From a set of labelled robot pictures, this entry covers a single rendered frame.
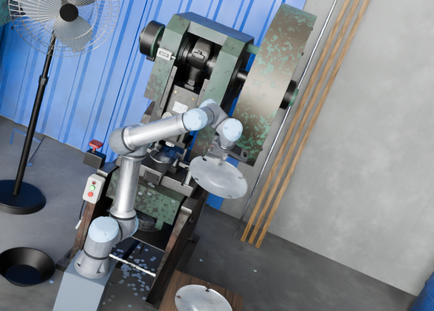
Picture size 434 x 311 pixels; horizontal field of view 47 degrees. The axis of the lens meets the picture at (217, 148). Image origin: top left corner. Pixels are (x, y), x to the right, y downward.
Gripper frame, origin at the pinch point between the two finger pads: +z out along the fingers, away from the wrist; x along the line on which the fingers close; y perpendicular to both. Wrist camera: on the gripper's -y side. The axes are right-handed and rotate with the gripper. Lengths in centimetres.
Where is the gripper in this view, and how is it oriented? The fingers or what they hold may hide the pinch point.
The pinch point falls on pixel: (220, 161)
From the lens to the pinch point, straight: 220.1
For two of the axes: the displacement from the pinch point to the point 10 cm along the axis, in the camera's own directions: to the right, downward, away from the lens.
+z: -1.9, 3.8, 9.0
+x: -2.9, 8.6, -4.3
